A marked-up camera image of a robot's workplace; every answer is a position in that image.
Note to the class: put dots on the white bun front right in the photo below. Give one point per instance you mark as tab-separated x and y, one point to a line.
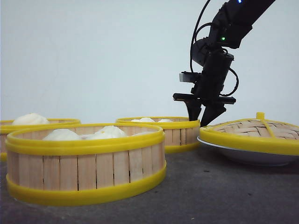
107	132

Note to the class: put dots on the white plate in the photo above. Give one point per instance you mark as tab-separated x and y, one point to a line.
253	158

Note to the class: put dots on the white bun left basket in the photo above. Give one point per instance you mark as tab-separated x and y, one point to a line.
30	119

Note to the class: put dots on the white bun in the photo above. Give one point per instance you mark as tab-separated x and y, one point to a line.
107	132
144	119
62	135
165	121

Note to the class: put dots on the white bun rear left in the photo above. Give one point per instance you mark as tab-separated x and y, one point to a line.
144	119

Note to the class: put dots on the white bun front left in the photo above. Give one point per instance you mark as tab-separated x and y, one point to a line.
62	135

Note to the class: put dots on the white bun rear right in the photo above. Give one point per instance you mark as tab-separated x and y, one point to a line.
165	121

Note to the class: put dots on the woven bamboo steamer lid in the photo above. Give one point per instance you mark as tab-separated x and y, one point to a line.
253	135

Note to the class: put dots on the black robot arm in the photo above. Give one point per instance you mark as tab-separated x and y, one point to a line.
208	48

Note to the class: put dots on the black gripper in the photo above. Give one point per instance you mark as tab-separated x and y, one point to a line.
208	89

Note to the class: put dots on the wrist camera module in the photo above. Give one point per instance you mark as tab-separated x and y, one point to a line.
189	77

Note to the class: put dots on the bamboo steamer basket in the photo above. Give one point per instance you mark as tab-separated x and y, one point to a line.
84	172
6	127
180	135

